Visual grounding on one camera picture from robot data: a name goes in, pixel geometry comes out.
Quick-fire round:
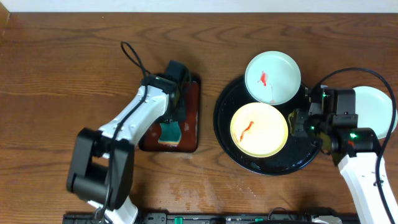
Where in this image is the green scrub sponge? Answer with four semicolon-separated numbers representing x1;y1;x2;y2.
158;121;182;147

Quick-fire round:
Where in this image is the light green plate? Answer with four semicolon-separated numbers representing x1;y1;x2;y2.
244;51;302;105
353;86;392;139

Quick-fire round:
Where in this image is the yellow plate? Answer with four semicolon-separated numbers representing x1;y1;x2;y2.
229;103;289;158

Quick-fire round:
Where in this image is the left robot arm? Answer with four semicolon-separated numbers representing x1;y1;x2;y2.
67;75;192;223

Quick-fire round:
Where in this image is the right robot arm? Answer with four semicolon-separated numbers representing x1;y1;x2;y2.
288;109;397;223

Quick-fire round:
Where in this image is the rectangular brown black-rimmed tray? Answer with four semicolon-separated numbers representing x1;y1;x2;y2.
138;75;201;153

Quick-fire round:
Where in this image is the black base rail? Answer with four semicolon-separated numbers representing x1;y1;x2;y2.
62;212;343;224

